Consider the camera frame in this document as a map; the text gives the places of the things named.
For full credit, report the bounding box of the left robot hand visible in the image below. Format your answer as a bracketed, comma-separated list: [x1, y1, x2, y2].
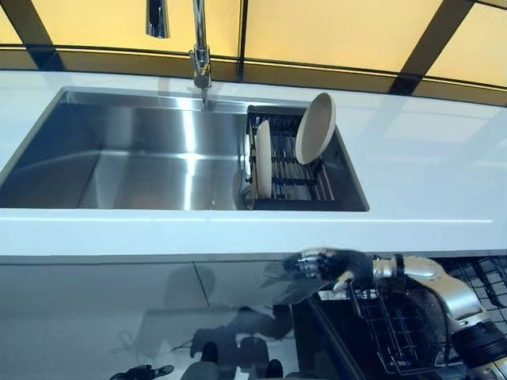
[114, 363, 175, 380]

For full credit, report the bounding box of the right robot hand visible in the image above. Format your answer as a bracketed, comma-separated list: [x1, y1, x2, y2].
[295, 247, 375, 294]

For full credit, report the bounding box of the beige deep ceramic plate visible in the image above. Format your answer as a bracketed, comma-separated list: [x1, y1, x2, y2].
[295, 92, 337, 165]

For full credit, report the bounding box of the large dishwasher plate rack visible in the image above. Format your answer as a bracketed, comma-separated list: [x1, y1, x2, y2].
[350, 287, 468, 375]

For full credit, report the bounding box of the grey left robot leg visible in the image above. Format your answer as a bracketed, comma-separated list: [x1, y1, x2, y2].
[185, 342, 223, 380]

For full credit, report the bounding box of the black dish drying rack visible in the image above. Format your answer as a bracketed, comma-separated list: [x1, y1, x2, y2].
[245, 104, 337, 211]

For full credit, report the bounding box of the stainless steel kitchen sink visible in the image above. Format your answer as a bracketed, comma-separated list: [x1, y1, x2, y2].
[0, 85, 372, 213]

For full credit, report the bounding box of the chrome pull-down faucet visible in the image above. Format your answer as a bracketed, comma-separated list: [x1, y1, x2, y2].
[145, 0, 213, 112]

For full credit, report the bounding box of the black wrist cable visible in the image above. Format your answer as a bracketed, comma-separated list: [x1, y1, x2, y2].
[390, 253, 452, 369]

